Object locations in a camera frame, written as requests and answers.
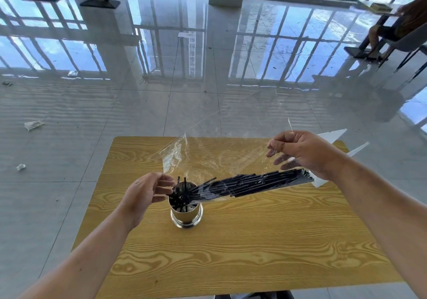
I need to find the person's right hand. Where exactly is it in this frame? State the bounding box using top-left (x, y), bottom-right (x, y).
top-left (266, 130), bottom-right (344, 181)

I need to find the person's left hand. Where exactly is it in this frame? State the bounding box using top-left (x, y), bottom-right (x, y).
top-left (118, 172), bottom-right (176, 231)

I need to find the steel cylindrical holder cup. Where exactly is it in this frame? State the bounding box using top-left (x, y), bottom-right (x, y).
top-left (168, 181), bottom-right (204, 229)

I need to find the bundle of black straws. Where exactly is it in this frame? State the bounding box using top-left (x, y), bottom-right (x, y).
top-left (168, 168), bottom-right (316, 213)

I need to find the clear plastic bag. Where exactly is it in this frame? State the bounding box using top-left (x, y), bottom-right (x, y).
top-left (158, 88), bottom-right (316, 204)

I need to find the person's right forearm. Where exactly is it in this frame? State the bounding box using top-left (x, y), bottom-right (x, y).
top-left (332, 150), bottom-right (427, 299)

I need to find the person's left forearm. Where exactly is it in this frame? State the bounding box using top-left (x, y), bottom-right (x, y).
top-left (18, 207), bottom-right (134, 299)

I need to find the wide white plastic sign holder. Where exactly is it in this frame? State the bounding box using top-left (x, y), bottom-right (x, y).
top-left (315, 128), bottom-right (348, 142)

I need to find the narrow white plastic sign holder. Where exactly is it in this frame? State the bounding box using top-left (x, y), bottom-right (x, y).
top-left (310, 141), bottom-right (370, 189)

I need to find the wooden table with black base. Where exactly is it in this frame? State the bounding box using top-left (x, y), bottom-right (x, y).
top-left (343, 0), bottom-right (404, 59)

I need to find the black chair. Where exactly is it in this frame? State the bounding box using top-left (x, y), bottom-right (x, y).
top-left (215, 290), bottom-right (294, 299)

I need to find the grey chair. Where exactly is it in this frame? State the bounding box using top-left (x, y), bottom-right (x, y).
top-left (377, 23), bottom-right (427, 73)
top-left (412, 45), bottom-right (427, 79)

